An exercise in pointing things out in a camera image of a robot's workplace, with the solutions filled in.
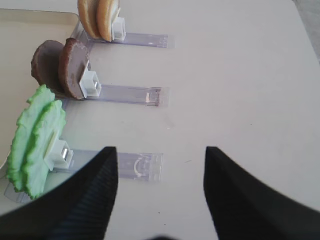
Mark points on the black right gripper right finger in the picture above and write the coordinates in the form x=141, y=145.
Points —
x=244, y=208

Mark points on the clear lettuce holder rail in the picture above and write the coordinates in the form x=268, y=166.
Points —
x=135, y=166

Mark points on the white patty holder clip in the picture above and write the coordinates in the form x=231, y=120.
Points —
x=90, y=84

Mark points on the bun slice outer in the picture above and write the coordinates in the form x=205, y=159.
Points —
x=107, y=10

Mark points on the green lettuce leaf near tray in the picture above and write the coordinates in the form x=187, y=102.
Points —
x=25, y=124

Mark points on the bun slice near tray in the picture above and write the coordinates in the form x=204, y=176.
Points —
x=87, y=11

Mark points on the white lettuce holder clip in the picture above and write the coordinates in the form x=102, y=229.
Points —
x=58, y=154

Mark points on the brown meat patty outer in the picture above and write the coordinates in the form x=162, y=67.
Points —
x=73, y=60

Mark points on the clear patty holder rail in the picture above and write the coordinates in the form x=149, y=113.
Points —
x=149, y=96

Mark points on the green lettuce leaf outer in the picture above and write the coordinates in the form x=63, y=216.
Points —
x=33, y=172

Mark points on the cream rectangular tray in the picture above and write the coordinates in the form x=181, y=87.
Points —
x=21, y=32

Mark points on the white bun holder clip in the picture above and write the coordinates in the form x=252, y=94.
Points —
x=118, y=29

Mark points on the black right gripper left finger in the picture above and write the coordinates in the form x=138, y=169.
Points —
x=78, y=209

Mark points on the clear bun holder rail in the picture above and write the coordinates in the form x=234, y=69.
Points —
x=135, y=39

